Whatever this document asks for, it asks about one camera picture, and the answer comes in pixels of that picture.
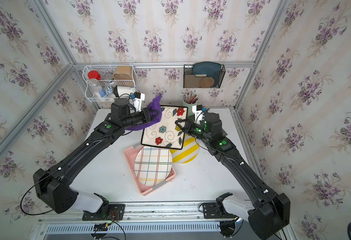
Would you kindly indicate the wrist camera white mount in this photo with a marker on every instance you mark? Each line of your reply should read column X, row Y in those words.
column 138, row 99
column 198, row 111

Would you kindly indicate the clear plastic bottle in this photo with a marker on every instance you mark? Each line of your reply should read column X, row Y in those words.
column 97, row 88

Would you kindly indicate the coloured pencils bunch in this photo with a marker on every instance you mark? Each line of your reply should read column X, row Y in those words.
column 190, row 98

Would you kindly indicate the green pencil cup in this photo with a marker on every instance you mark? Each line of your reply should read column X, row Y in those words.
column 189, row 108

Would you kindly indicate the pink plastic dish tray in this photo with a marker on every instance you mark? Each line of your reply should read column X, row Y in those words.
column 130, row 155

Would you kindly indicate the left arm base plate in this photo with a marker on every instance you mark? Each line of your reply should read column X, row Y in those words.
column 113, row 212

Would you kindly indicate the round cork coaster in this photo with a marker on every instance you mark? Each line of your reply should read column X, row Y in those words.
column 206, row 82

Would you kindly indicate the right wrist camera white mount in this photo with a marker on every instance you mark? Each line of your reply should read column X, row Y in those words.
column 198, row 111

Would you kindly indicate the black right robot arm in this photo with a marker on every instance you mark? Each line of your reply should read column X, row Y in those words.
column 267, row 212

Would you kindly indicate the white cylindrical canister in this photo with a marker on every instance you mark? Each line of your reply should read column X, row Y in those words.
column 122, row 91

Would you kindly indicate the round plaid pattern plate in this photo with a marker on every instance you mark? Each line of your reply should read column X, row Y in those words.
column 152, row 165

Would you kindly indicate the white wire wall basket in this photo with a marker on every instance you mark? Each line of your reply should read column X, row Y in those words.
column 107, row 81

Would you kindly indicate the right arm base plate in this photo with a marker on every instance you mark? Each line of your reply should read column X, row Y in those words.
column 209, row 211

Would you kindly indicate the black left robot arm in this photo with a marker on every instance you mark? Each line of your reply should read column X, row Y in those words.
column 52, row 186

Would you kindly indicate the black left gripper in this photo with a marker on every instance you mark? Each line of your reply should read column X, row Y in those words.
column 148, row 115

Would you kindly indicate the black mesh wall organizer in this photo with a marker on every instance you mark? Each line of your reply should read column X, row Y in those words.
column 191, row 81

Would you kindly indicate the yellow white striped round plate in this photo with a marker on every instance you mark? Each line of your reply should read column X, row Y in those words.
column 188, row 153

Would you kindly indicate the red lid jar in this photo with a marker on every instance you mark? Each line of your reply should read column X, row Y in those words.
column 94, row 75

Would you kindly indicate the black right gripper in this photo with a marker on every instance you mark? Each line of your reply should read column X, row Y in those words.
column 184, row 128

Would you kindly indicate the purple microfibre cloth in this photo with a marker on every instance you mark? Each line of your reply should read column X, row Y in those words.
column 154, row 112

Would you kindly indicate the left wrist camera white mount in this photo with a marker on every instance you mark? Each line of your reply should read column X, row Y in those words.
column 138, row 99

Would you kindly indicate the square floral plate black rim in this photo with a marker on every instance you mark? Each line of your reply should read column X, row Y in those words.
column 166, row 134

